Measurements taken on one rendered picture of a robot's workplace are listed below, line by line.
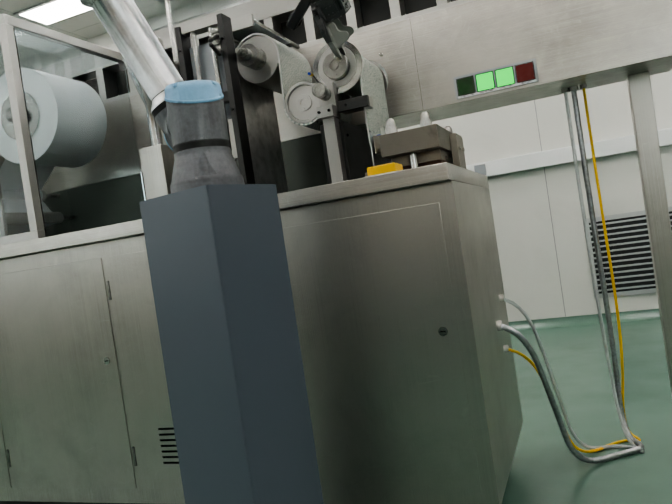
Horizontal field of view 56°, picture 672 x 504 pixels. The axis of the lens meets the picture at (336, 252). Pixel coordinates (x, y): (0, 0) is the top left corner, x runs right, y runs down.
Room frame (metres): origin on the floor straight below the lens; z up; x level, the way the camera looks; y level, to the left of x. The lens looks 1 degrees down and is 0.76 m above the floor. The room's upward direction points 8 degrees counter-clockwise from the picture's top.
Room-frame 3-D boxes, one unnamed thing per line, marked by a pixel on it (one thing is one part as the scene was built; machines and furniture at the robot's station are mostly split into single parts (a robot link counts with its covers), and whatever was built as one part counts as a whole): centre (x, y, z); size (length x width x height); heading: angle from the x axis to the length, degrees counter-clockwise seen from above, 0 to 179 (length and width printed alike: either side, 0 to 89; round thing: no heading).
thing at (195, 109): (1.31, 0.24, 1.07); 0.13 x 0.12 x 0.14; 17
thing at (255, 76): (2.00, 0.10, 1.33); 0.25 x 0.14 x 0.14; 159
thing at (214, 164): (1.30, 0.24, 0.95); 0.15 x 0.15 x 0.10
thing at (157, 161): (2.15, 0.55, 1.18); 0.14 x 0.14 x 0.57
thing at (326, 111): (1.76, -0.03, 1.05); 0.06 x 0.05 x 0.31; 159
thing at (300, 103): (1.94, -0.02, 1.17); 0.26 x 0.12 x 0.12; 159
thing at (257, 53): (1.85, 0.16, 1.33); 0.06 x 0.06 x 0.06; 69
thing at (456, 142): (1.85, -0.40, 0.96); 0.10 x 0.03 x 0.11; 159
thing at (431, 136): (1.87, -0.31, 1.00); 0.40 x 0.16 x 0.06; 159
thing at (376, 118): (1.87, -0.18, 1.11); 0.23 x 0.01 x 0.18; 159
